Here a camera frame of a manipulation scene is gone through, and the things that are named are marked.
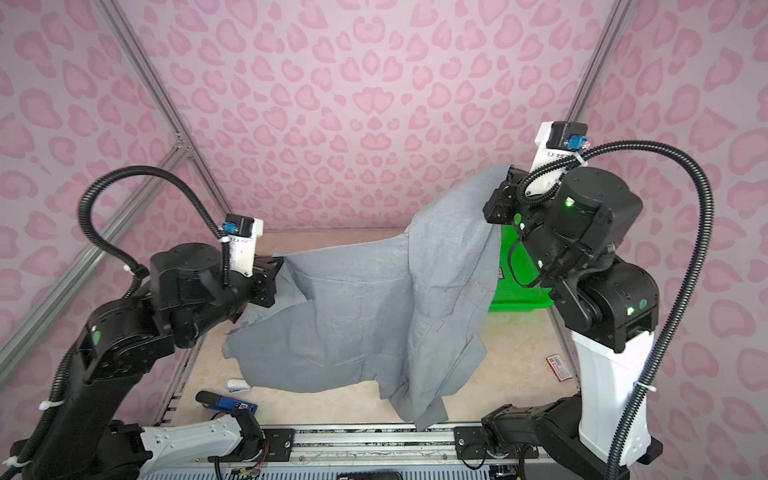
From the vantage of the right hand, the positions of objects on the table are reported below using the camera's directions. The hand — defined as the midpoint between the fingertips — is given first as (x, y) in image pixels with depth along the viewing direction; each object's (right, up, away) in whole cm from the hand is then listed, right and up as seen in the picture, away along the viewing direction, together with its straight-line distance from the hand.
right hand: (501, 163), depth 45 cm
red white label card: (+30, -45, +39) cm, 67 cm away
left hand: (-37, -14, +9) cm, 40 cm away
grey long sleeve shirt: (-16, -28, +21) cm, 38 cm away
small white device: (-58, -49, +35) cm, 84 cm away
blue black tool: (-60, -52, +31) cm, 85 cm away
